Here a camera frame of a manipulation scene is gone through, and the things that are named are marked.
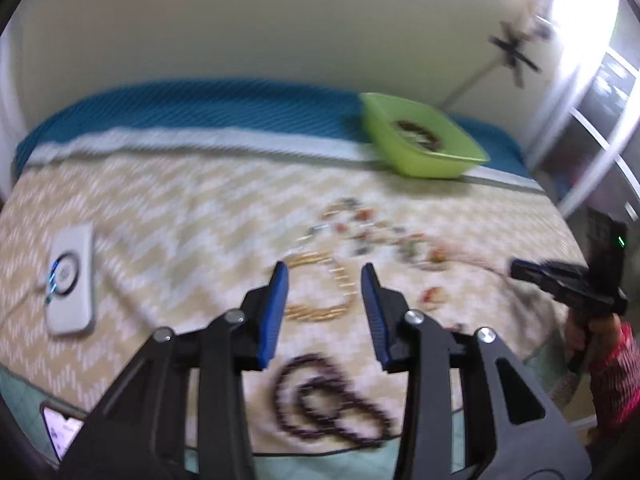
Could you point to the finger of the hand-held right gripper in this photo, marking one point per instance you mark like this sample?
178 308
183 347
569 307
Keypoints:
530 271

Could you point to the beige zigzag cloth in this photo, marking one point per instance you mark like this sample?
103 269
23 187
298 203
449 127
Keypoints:
190 220

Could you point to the white power bank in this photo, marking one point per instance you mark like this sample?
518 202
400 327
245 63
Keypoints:
70 285

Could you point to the black tape cross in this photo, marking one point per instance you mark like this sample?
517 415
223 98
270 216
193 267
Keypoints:
515 52

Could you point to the person's right forearm red sleeve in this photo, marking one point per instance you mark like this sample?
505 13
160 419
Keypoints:
617 385

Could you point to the green plastic basin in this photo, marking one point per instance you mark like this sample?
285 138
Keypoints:
435 162

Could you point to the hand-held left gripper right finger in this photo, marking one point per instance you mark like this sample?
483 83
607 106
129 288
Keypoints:
372 310

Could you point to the person's right hand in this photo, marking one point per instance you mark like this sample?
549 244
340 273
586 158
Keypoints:
607 335

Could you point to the bead jewelry heap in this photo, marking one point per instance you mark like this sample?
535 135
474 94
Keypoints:
417 134

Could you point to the blue patterned bed sheet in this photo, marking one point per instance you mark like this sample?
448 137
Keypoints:
200 105

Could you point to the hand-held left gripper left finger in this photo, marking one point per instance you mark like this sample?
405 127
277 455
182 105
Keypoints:
275 310

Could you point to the white window frame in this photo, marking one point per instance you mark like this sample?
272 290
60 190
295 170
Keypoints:
595 130

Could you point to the green checked sheet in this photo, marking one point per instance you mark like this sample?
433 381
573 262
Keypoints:
22 390

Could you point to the smartphone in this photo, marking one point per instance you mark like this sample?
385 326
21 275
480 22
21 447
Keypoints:
62 432

